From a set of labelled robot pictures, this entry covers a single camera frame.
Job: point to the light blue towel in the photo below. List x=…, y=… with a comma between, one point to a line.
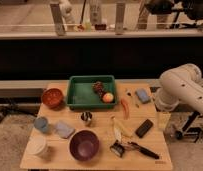
x=64, y=130

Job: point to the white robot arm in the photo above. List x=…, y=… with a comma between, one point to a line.
x=180, y=84

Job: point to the dark grape bunch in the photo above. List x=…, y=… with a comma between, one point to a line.
x=98, y=88

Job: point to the red yellow apple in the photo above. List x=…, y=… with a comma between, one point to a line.
x=108, y=98

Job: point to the green plastic tray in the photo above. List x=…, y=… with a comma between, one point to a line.
x=80, y=94

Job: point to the orange carrot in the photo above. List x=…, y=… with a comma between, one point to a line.
x=125, y=108

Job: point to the small metal cup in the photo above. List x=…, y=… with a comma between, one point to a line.
x=86, y=117

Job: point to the blue sponge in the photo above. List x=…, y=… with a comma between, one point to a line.
x=143, y=96

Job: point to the yellow banana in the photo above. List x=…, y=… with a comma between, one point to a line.
x=120, y=129

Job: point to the orange bowl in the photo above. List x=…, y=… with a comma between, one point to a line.
x=52, y=98

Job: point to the wooden table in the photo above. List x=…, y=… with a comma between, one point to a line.
x=105, y=160

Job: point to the black remote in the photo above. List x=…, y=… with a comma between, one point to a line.
x=144, y=128

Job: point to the purple bowl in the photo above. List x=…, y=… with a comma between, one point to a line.
x=84, y=145

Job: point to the small black silver box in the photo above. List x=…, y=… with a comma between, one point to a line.
x=117, y=149

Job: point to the clear yellow cup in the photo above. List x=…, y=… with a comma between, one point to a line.
x=163, y=118

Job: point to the small blue cup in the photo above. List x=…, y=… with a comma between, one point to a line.
x=41, y=124

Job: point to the white cup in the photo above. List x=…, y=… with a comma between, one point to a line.
x=37, y=146

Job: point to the black handled peeler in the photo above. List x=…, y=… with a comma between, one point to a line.
x=143, y=150

